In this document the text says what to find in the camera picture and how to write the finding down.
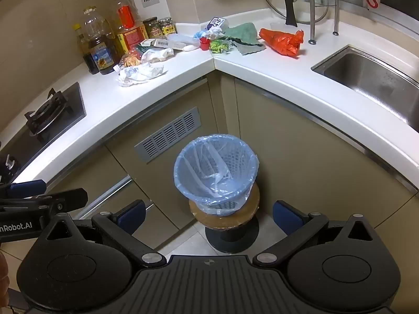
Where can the grey cabinet vent grille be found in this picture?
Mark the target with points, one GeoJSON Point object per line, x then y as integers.
{"type": "Point", "coordinates": [168, 134]}

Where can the blue white packet box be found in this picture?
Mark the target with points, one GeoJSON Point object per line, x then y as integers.
{"type": "Point", "coordinates": [216, 23]}

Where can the small white oblong piece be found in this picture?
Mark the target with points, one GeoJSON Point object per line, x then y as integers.
{"type": "Point", "coordinates": [189, 48]}

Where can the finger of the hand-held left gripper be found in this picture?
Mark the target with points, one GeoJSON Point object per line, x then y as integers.
{"type": "Point", "coordinates": [27, 188]}
{"type": "Point", "coordinates": [67, 199]}

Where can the green yellow crumpled wrapper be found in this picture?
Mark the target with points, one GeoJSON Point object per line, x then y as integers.
{"type": "Point", "coordinates": [220, 45]}

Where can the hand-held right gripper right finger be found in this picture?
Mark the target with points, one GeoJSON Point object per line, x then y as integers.
{"type": "Point", "coordinates": [286, 217]}

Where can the orange plastic bag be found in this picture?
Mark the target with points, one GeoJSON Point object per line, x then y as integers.
{"type": "Point", "coordinates": [281, 42]}

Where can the blue lined plastic bin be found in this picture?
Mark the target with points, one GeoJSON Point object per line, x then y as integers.
{"type": "Point", "coordinates": [229, 157]}

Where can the blue label oil bottle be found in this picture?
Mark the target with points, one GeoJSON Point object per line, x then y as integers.
{"type": "Point", "coordinates": [100, 49]}

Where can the green cleaning cloth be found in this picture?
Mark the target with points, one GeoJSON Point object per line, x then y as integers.
{"type": "Point", "coordinates": [242, 32]}

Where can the sauce jar with dark lid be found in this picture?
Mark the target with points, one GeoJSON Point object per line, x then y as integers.
{"type": "Point", "coordinates": [153, 29]}

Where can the beige base cabinet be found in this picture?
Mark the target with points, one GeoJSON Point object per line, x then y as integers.
{"type": "Point", "coordinates": [311, 157]}

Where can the stainless steel sink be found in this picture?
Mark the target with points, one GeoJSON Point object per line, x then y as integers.
{"type": "Point", "coordinates": [370, 75]}

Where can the crumpled blue face mask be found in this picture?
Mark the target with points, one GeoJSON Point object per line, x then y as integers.
{"type": "Point", "coordinates": [200, 34]}

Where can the steel dish rack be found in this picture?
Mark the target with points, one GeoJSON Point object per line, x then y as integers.
{"type": "Point", "coordinates": [313, 23]}

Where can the slim yellow cap bottle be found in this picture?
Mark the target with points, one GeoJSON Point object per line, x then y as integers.
{"type": "Point", "coordinates": [85, 55]}

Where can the round wooden stool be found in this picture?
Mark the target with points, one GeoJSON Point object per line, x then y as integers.
{"type": "Point", "coordinates": [229, 224]}

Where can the crumpled white printed plastic bag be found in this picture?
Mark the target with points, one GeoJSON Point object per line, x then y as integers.
{"type": "Point", "coordinates": [140, 73]}

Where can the sauce jar with checkered lid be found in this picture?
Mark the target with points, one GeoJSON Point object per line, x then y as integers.
{"type": "Point", "coordinates": [167, 26]}

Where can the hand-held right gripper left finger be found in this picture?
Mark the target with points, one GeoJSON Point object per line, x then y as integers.
{"type": "Point", "coordinates": [132, 217]}

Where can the person's left hand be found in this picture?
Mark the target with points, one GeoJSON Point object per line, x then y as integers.
{"type": "Point", "coordinates": [3, 278]}

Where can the white green medicine box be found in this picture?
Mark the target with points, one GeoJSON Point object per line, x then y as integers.
{"type": "Point", "coordinates": [162, 43]}

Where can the black gas stove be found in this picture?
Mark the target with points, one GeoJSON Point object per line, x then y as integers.
{"type": "Point", "coordinates": [39, 127]}

